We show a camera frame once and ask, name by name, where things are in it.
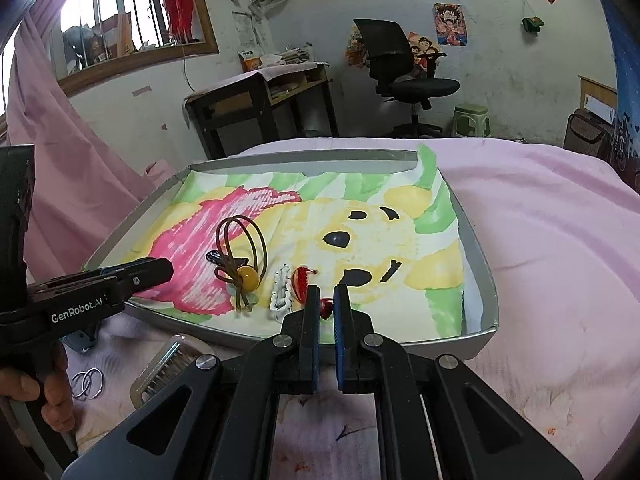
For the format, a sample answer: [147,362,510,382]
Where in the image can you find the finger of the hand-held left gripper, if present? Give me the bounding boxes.
[75,260,148,281]
[107,256,174,306]

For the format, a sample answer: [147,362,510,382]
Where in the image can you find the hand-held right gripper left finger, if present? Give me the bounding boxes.
[61,284,321,480]

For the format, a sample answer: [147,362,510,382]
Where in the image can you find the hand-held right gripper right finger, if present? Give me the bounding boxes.
[332,283,583,480]

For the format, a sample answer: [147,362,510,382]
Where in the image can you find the red braided cord charm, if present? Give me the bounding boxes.
[292,266,335,321]

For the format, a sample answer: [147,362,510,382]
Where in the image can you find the white hair clip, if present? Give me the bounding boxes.
[269,263,293,316]

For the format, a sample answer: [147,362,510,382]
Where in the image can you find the brown hair tie amber bead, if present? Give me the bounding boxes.
[215,215,268,316]

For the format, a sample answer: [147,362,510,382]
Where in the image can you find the grey rectangular tray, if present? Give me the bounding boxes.
[81,147,500,361]

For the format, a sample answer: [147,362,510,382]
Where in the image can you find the person's left hand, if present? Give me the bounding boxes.
[0,345,76,431]

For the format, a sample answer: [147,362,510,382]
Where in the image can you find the light blue wrist watch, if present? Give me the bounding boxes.
[65,332,101,353]

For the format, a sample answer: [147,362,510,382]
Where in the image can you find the metal key rings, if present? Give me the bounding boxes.
[70,367,104,400]

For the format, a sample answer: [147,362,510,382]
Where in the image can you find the cartoon printed towel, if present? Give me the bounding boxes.
[87,142,468,338]

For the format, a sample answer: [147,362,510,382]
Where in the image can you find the pink curtain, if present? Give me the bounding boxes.
[5,10,173,281]

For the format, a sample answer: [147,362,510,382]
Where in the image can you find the dark wooden desk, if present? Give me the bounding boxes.
[184,61,341,160]

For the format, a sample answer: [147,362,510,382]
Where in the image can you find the white desk cloth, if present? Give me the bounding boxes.
[184,61,328,111]

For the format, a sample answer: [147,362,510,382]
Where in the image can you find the dark bundle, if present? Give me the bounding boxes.
[62,25,106,68]

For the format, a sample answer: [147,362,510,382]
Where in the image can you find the orange white carton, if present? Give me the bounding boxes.
[237,50,266,73]

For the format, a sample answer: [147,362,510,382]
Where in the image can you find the brown cardboard box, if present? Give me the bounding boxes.
[102,12,136,56]

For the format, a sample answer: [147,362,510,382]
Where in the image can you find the green plastic stool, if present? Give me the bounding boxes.
[452,103,490,138]

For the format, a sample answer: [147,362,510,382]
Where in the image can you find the wooden framed barred window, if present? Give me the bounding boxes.
[0,0,221,98]

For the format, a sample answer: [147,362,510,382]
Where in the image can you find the pile of papers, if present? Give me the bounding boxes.
[265,45,316,66]

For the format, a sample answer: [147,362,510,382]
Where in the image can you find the red hanging ornament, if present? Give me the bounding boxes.
[161,0,193,46]

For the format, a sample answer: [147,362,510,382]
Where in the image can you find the black office chair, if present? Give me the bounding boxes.
[352,18,461,138]

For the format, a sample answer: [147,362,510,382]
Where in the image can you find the brown patterned bag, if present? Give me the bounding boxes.
[564,108,618,161]

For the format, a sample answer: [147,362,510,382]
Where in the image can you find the long white box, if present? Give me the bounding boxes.
[582,92,617,125]

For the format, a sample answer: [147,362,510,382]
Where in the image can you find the wooden cabinet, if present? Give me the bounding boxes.
[577,75,618,126]

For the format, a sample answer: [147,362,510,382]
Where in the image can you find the blue printed curtain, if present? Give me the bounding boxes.
[595,0,640,196]

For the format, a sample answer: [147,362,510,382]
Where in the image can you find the white wall paper sheet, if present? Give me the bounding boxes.
[232,9,271,48]

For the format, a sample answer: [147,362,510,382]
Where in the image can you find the orange yellow wall poster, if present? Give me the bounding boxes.
[346,27,373,68]

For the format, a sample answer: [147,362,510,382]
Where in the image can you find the cartoon monkeys wall poster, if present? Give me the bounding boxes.
[407,31,443,78]

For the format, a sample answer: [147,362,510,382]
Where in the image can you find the cartoon character wall poster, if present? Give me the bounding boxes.
[433,2,468,47]

